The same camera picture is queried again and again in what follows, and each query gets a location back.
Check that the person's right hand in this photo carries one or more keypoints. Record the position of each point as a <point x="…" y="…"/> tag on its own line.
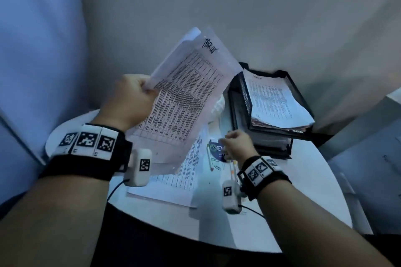
<point x="239" y="148"/>

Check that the person's left hand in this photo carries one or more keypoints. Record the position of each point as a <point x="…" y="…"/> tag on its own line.
<point x="125" y="104"/>

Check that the white pen orange tip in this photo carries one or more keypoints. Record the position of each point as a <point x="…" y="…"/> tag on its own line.
<point x="233" y="171"/>

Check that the silver paper clips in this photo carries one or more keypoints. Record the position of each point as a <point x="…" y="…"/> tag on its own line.
<point x="217" y="168"/>

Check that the slim grey pen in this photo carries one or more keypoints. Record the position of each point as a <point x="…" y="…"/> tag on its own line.
<point x="209" y="158"/>

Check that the thin bundle printed sheets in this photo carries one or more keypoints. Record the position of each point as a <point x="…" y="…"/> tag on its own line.
<point x="272" y="140"/>

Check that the white faceted cup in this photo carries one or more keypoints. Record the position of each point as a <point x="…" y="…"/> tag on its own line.
<point x="219" y="107"/>

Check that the neat stack of papers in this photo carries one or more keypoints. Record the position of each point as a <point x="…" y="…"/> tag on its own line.
<point x="275" y="104"/>

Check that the printed paper sheet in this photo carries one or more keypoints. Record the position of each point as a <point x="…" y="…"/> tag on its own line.
<point x="185" y="94"/>

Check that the pile of printed papers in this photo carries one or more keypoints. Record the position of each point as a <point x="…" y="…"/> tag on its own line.
<point x="178" y="182"/>

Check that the person's right forearm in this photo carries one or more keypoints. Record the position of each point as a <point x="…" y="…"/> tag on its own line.
<point x="307" y="232"/>

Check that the person's left forearm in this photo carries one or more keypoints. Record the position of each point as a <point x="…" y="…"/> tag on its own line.
<point x="53" y="229"/>

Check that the person's black trousers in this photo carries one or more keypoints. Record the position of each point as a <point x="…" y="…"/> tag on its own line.
<point x="156" y="245"/>

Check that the right black marker wristband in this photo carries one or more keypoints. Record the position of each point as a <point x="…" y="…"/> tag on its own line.
<point x="263" y="179"/>

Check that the black marker wristband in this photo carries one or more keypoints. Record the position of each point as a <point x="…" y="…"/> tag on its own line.
<point x="87" y="157"/>
<point x="263" y="179"/>

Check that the black mesh paper tray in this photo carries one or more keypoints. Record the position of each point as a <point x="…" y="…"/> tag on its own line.
<point x="235" y="104"/>

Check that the left black marker wristband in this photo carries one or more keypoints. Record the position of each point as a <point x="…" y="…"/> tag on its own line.
<point x="87" y="157"/>

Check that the white box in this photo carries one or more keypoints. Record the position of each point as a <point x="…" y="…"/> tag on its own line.
<point x="354" y="126"/>

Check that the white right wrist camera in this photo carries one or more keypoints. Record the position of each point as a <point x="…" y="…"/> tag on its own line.
<point x="231" y="198"/>

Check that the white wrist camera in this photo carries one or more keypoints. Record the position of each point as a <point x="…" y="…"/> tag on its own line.
<point x="231" y="198"/>
<point x="138" y="169"/>

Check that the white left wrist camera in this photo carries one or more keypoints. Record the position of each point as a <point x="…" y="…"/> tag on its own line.
<point x="138" y="169"/>

